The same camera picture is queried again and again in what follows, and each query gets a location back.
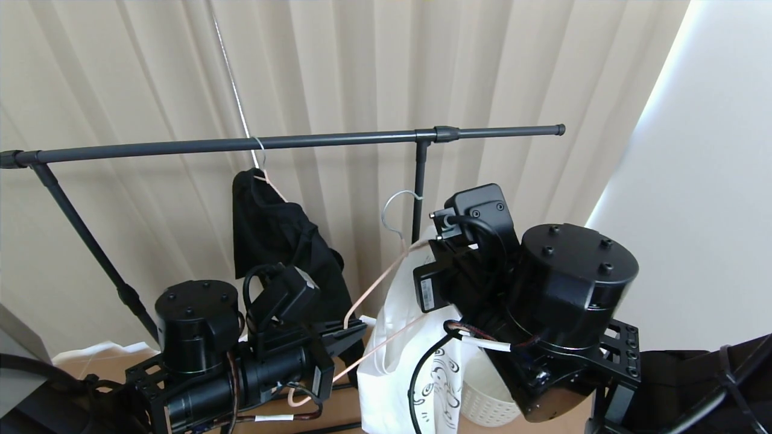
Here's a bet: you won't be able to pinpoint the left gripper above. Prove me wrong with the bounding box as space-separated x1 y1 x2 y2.
166 329 336 432

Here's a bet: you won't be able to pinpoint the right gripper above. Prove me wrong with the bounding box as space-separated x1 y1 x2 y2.
413 240 598 423

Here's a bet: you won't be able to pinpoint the pink clothes hanger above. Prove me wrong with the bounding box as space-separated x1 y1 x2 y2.
252 137 288 203
288 190 432 407

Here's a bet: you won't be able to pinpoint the white garment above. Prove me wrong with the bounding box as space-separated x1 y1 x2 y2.
357 226 483 434

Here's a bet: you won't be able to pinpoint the black shorts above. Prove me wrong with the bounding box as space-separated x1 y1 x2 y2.
232 168 367 386

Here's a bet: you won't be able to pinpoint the white laundry basket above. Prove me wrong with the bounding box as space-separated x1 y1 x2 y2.
461 350 523 427

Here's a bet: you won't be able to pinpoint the black clothes rack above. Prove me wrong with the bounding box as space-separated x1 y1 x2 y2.
0 125 566 434

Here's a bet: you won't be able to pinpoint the beige curtain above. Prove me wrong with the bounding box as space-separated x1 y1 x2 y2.
0 0 688 356

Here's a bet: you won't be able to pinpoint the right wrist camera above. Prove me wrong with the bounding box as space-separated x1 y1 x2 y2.
429 184 520 261

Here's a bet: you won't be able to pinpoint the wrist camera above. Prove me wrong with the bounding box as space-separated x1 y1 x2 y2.
247 263 321 341
429 184 520 261

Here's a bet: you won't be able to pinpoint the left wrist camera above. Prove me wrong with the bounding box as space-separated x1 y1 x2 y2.
247 263 321 341

